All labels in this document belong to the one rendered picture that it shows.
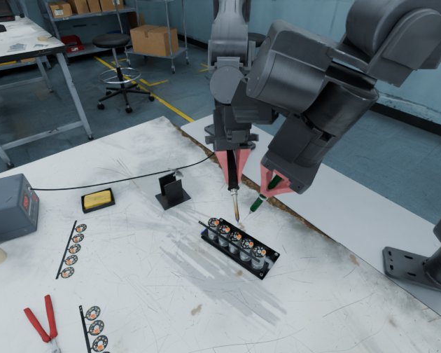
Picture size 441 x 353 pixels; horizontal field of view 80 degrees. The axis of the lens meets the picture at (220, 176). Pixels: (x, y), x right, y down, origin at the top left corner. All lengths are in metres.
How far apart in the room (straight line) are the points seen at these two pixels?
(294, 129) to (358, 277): 0.39
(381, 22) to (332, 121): 0.09
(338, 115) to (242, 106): 0.11
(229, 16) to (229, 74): 0.17
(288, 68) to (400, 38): 0.08
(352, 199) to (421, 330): 0.31
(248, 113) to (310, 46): 0.11
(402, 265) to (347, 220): 0.14
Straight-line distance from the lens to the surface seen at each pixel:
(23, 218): 0.71
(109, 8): 4.70
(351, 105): 0.29
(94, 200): 0.73
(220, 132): 0.50
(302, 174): 0.33
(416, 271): 0.68
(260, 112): 0.33
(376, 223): 0.74
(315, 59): 0.27
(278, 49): 0.26
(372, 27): 0.28
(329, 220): 0.69
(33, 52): 2.22
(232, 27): 0.55
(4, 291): 0.68
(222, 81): 0.44
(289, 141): 0.32
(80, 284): 0.62
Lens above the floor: 1.24
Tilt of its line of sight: 41 degrees down
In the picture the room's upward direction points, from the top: straight up
